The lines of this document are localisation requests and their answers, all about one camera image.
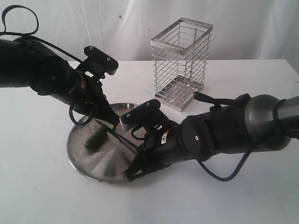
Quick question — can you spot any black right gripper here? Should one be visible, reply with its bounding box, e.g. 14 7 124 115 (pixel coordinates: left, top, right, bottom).
124 130 201 182

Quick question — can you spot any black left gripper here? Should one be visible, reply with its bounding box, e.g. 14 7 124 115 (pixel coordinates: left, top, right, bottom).
63 70 119 126

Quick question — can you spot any black handled kitchen knife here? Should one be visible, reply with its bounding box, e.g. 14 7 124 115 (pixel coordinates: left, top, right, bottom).
95 120 138 154

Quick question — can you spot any green cucumber piece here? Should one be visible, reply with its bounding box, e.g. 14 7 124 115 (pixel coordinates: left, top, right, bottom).
85 124 116 151

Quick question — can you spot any wire metal utensil holder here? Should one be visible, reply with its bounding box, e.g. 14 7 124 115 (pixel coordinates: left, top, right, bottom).
151 18 213 112

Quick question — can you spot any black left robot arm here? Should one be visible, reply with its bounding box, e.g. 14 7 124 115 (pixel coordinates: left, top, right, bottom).
0 38 119 125

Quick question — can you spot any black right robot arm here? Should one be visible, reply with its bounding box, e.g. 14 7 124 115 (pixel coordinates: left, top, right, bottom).
120 92 299 182

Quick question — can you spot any round stainless steel plate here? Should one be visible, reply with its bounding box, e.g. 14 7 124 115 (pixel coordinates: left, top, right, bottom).
67 103 142 183

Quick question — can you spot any white backdrop curtain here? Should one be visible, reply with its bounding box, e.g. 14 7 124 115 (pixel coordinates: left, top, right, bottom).
0 0 299 66

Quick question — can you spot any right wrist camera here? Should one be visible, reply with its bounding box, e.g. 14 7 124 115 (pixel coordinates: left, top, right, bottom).
120 99 177 140

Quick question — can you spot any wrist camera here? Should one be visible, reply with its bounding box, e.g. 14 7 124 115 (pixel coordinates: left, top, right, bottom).
120 99 177 140
75 46 119 82

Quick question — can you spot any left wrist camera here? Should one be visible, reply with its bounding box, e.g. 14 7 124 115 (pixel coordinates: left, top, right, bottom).
75 46 119 82

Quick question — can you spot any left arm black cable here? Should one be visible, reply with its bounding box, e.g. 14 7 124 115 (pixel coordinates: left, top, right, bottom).
0 7 99 126

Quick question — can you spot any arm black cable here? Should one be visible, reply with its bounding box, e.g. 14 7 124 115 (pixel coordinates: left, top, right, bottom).
0 7 99 126
198 144 257 182

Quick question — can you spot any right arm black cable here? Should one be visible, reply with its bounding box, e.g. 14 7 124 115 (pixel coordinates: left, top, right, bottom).
198 144 257 182

